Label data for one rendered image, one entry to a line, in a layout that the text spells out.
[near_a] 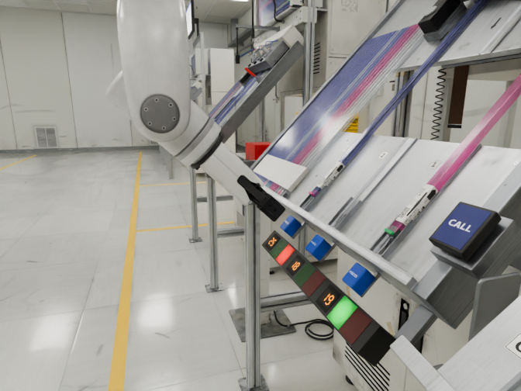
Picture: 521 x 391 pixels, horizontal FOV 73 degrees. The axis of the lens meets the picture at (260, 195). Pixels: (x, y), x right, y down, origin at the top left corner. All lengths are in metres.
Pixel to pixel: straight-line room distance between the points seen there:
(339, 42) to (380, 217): 1.54
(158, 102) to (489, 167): 0.39
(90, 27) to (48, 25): 0.81
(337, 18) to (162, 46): 1.59
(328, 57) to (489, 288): 1.68
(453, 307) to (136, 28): 0.46
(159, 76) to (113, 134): 8.66
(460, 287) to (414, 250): 0.06
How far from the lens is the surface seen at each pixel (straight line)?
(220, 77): 5.07
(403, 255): 0.45
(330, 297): 0.50
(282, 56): 1.88
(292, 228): 0.64
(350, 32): 2.02
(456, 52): 0.76
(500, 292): 0.38
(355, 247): 0.47
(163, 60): 0.45
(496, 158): 0.49
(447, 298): 0.41
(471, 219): 0.38
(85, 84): 9.16
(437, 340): 0.90
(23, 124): 9.41
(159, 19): 0.48
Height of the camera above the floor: 0.90
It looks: 13 degrees down
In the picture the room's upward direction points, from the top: straight up
